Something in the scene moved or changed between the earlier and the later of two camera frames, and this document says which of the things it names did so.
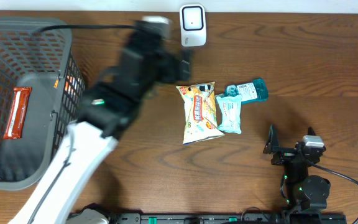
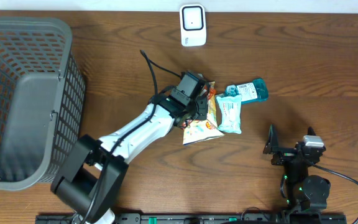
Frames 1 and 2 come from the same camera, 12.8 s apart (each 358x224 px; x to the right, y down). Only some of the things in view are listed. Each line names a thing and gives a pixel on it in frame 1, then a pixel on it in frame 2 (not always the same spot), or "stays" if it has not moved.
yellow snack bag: x=201 y=114 stays
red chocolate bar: x=15 y=125 to x=185 y=124
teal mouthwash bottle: x=257 y=91 stays
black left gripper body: x=164 y=73 to x=195 y=109
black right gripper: x=271 y=147 stays
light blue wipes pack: x=230 y=106 stays
